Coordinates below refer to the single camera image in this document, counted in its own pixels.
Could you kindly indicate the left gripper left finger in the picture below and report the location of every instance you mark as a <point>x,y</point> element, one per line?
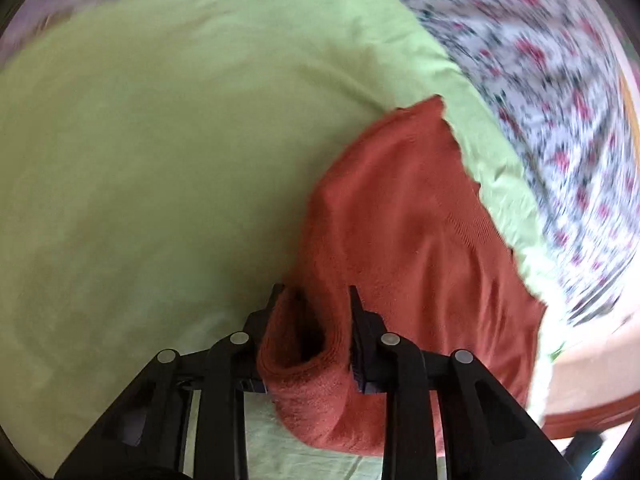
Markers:
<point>182,417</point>

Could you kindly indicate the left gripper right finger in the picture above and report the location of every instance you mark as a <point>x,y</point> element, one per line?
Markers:
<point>454,399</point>

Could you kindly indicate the white floral quilt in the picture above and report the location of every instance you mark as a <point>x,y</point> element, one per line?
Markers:
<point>548,71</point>

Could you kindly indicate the wooden bed frame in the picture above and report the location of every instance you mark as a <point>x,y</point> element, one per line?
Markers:
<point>595,382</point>

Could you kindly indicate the light green bed sheet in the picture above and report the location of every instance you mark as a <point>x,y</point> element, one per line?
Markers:
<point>157,162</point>

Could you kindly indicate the rust orange knit sweater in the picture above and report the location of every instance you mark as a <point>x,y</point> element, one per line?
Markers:
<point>397,220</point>

